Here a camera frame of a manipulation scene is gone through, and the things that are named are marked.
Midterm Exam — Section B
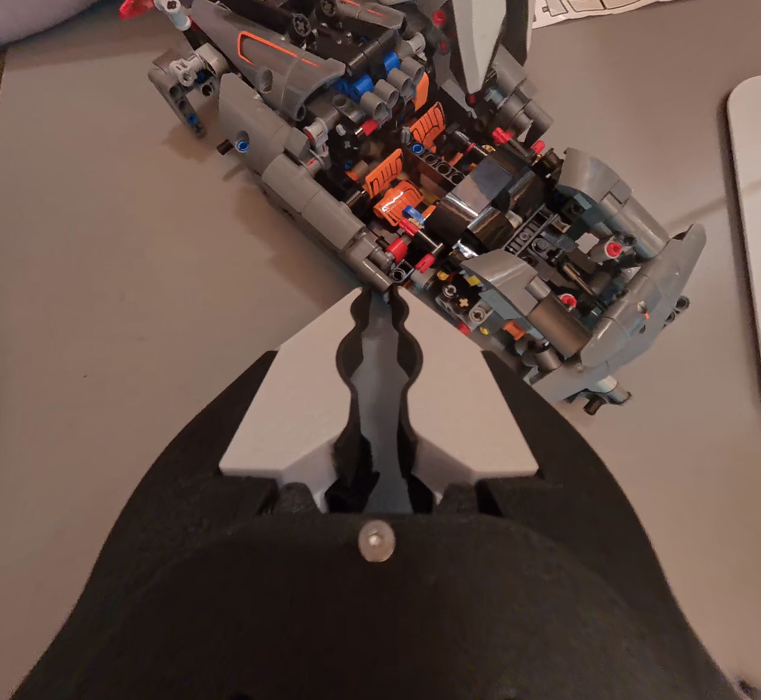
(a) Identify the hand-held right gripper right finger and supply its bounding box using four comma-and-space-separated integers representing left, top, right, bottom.
391, 288, 541, 513

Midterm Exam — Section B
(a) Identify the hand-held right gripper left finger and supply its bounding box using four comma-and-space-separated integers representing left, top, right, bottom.
218, 287, 381, 513

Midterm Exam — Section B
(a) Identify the grey black lego car model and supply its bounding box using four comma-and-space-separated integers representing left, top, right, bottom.
119, 0, 708, 416

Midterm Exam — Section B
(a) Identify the white stand with metal arms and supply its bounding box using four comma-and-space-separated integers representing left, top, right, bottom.
727, 75, 761, 406

